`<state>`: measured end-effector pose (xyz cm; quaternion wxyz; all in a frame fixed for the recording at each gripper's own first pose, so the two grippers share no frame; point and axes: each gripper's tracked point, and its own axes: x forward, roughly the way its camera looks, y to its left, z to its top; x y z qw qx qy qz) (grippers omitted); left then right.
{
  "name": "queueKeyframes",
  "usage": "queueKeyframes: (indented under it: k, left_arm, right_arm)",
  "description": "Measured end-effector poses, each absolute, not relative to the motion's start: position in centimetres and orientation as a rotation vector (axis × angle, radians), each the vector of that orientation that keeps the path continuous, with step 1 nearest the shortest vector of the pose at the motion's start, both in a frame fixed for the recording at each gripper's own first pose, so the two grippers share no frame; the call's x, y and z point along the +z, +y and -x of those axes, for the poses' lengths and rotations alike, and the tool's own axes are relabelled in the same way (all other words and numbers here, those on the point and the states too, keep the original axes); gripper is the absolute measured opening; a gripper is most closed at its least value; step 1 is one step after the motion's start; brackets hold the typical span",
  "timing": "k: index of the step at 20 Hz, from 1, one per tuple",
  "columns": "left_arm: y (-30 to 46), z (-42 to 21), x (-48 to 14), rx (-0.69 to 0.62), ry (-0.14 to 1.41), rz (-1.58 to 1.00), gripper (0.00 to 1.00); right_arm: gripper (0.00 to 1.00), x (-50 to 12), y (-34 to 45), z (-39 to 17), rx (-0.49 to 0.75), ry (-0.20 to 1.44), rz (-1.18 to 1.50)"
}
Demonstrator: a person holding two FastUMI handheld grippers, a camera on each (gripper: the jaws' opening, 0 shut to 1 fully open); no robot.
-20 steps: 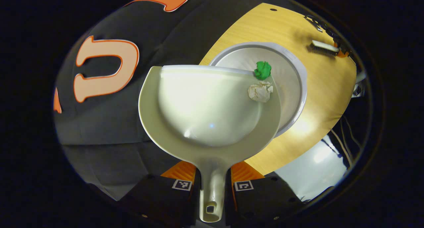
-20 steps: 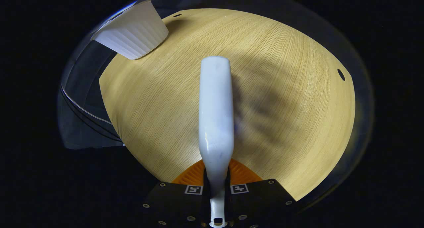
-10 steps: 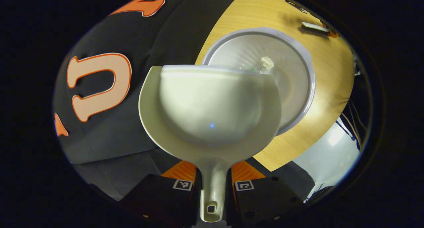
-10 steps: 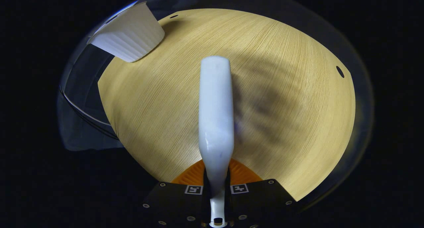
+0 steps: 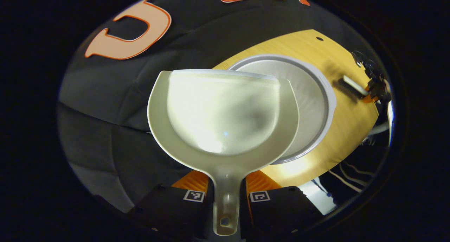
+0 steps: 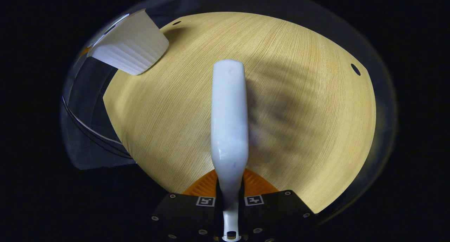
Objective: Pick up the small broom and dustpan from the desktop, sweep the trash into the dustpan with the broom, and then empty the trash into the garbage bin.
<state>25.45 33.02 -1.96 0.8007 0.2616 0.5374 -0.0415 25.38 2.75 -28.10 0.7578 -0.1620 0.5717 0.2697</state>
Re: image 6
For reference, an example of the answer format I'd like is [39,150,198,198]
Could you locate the wooden desktop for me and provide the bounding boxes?
[103,12,377,214]

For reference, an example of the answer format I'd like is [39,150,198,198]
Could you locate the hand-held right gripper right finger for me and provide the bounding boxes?
[239,168,315,241]

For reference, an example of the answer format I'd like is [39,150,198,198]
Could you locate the small grey broom black bristles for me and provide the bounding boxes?
[210,59,252,242]

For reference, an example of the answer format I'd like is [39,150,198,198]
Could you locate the white ribbed garbage bin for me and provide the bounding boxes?
[87,9,169,76]

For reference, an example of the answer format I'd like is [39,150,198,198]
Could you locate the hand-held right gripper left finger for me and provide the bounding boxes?
[151,169,225,241]

